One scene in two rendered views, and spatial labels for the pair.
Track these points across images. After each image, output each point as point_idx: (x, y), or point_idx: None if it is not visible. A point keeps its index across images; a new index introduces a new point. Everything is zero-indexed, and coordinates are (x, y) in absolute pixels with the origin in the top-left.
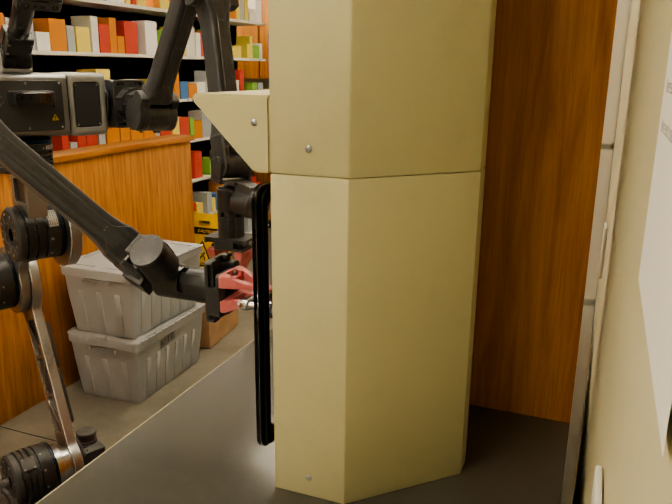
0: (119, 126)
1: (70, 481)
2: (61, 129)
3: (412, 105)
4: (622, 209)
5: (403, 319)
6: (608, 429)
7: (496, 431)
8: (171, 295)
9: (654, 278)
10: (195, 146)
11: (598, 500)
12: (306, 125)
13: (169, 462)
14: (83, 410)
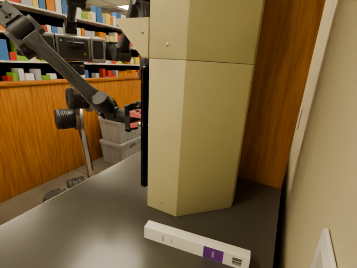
0: (110, 59)
1: (61, 194)
2: (87, 59)
3: (221, 24)
4: (330, 81)
5: (209, 134)
6: (333, 203)
7: (248, 189)
8: (111, 119)
9: None
10: None
11: (332, 259)
12: (166, 32)
13: (105, 190)
14: (102, 166)
